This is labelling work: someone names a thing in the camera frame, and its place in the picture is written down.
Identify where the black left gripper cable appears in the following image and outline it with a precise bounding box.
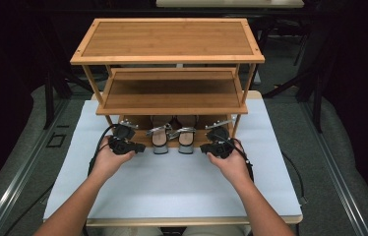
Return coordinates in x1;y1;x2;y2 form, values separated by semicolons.
4;123;119;236

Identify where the black silver heeled sandal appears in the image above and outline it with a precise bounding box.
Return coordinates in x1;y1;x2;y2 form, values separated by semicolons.
145;115;174;155
167;115;200;155

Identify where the aluminium floor rail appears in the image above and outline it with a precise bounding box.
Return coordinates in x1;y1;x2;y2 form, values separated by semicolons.
299;100;368;236
0;97;72;236

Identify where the three-tier wooden shoe rack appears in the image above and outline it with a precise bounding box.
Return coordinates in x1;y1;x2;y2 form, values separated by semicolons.
70;17;266;148

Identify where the person's right hand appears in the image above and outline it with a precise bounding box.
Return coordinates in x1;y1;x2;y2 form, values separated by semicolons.
207;139;254;189

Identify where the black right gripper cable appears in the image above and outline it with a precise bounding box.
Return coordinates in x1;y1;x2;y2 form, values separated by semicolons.
219;134;308;207

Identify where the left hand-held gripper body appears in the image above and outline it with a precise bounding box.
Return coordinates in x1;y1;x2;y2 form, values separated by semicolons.
107;119;140;156

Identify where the black metal stand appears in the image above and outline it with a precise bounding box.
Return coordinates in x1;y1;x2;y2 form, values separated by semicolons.
263;30;325;135
41;63;95;131

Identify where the person's left hand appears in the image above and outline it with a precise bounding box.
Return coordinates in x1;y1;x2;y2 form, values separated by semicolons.
89;135;137;182

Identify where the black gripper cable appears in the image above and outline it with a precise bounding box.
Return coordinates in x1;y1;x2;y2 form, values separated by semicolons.
219;134;308;207
4;123;119;236

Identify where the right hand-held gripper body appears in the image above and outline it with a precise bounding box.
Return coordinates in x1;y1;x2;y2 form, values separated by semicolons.
204;119;236;160

